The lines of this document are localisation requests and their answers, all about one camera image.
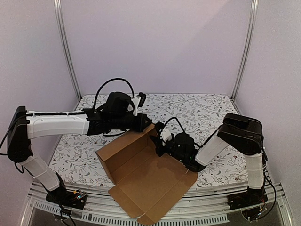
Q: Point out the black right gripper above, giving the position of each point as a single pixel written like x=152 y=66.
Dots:
x=161 y=149

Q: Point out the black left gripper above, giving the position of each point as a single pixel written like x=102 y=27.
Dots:
x=140 y=127

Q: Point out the brown cardboard box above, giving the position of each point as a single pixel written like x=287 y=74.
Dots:
x=146 y=186

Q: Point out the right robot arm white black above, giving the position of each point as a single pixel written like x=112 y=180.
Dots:
x=241 y=132

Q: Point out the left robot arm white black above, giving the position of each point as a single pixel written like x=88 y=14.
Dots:
x=119 y=112

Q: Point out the floral patterned table mat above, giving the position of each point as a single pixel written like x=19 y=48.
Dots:
x=199 y=115

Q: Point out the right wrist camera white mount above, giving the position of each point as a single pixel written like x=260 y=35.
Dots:
x=163 y=133

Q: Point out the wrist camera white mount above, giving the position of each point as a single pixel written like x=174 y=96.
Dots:
x=136 y=102
x=163 y=133

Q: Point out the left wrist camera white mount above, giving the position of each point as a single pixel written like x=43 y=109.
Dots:
x=136 y=102

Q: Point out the aluminium front rail base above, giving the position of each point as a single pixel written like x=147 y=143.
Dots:
x=198 y=207

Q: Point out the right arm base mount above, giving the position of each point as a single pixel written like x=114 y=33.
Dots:
x=247 y=199

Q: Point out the left aluminium frame post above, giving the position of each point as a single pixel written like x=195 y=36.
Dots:
x=66 y=49

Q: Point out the aluminium frame post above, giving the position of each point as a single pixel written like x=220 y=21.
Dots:
x=246 y=49
x=66 y=49

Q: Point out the right aluminium frame post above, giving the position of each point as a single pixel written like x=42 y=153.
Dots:
x=246 y=49

